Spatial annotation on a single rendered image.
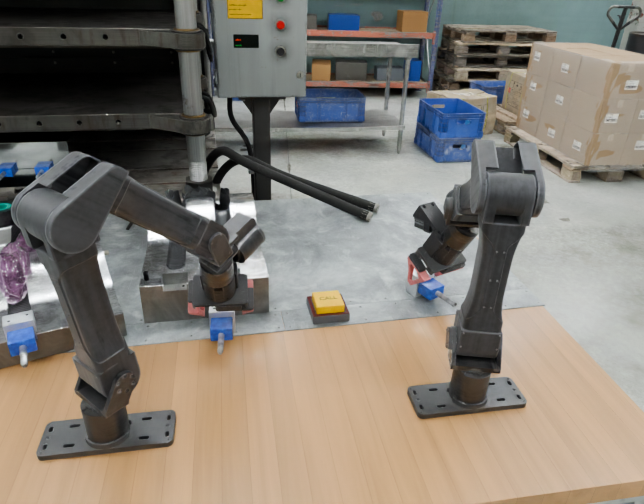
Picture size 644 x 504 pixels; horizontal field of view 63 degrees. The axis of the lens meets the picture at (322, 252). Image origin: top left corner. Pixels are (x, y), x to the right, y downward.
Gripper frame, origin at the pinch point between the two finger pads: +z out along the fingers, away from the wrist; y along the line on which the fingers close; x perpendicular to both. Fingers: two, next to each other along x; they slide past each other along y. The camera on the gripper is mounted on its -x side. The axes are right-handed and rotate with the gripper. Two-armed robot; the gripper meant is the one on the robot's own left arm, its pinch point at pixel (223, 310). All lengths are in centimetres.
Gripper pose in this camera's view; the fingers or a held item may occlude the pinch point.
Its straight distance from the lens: 109.1
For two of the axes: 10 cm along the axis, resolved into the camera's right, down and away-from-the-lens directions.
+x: 0.9, 8.4, -5.3
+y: -9.9, 0.3, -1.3
